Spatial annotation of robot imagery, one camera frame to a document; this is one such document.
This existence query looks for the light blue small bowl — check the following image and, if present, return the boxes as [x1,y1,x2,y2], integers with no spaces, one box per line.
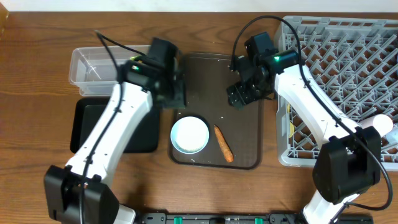
[170,116,210,154]

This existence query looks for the pale yellow spoon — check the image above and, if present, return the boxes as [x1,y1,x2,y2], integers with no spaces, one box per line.
[287,104,295,138]

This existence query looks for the orange carrot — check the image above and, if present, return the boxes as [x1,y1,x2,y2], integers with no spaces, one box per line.
[214,125,234,162]

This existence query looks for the pink white cup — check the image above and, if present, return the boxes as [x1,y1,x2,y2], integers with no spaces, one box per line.
[359,114,393,137]

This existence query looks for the green orange snack wrapper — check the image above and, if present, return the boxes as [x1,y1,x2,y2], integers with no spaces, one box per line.
[130,55,144,63]

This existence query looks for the light blue cup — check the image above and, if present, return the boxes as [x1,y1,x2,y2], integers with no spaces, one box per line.
[385,126,398,144]

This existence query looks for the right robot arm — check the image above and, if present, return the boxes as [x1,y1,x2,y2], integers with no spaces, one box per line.
[227,32,382,223]

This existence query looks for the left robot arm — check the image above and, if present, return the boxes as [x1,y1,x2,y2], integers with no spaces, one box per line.
[44,38,186,223]

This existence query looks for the grey dishwasher rack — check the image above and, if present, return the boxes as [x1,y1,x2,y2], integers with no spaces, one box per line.
[276,16,397,171]

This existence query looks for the dark brown serving tray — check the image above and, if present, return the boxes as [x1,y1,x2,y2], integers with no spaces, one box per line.
[169,53,263,170]

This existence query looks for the clear plastic bin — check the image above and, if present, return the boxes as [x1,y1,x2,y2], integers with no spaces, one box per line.
[68,44,156,96]

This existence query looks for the black plastic bin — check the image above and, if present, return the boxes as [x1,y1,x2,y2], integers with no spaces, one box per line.
[70,97,160,153]

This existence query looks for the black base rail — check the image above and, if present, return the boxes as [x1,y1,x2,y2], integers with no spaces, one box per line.
[136,212,374,224]

